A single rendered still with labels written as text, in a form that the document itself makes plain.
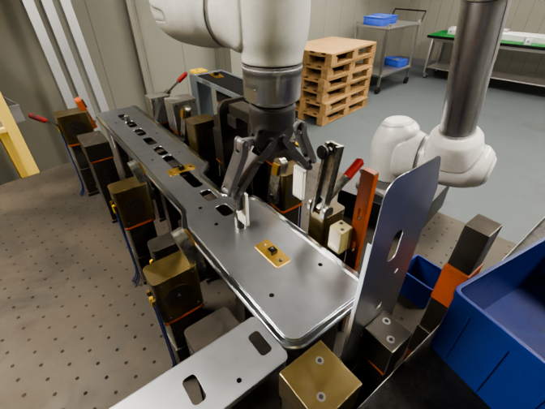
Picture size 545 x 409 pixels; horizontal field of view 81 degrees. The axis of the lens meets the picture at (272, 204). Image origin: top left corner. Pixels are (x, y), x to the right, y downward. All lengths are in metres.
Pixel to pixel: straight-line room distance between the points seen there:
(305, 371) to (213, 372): 0.15
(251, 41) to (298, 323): 0.45
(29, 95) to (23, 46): 0.34
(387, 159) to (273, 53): 0.82
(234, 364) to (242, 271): 0.19
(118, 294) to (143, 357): 0.24
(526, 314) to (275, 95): 0.55
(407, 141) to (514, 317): 0.68
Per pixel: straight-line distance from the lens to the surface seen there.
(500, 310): 0.69
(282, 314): 0.61
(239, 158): 0.52
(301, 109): 4.18
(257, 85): 0.49
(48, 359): 1.07
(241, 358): 0.57
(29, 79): 3.17
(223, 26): 0.50
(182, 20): 0.56
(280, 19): 0.46
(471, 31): 0.97
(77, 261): 1.30
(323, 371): 0.50
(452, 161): 1.14
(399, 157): 1.20
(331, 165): 0.68
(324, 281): 0.67
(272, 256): 0.70
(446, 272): 0.61
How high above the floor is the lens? 1.50
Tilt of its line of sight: 36 degrees down
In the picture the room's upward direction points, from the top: straight up
